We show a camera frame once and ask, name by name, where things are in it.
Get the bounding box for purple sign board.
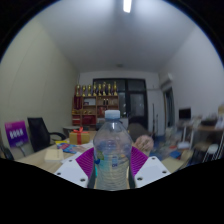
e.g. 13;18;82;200
4;120;30;148

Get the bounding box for cluttered side desk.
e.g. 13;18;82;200
176;119;224;161

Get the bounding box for black computer monitor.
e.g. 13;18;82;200
178;107;192;121

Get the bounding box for black office chair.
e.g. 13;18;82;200
27;117;67;153

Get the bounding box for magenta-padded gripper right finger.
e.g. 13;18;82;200
129;145;172;189

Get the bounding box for yellow notepad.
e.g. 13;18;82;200
44;148;64;163

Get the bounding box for yellow gift box red ribbon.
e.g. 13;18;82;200
68;126;91;146

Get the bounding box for white wall air conditioner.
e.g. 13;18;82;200
159;72;175;90

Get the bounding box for clear plastic water bottle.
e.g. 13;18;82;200
92;109;133;192

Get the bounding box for white round stool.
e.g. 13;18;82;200
203;143;219;163

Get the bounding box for wooden shelf unit with trophies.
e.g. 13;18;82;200
71;81;120;127

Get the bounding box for potted pink flowers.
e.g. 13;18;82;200
133;134;155;156

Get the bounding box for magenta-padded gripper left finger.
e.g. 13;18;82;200
53;147;96;189

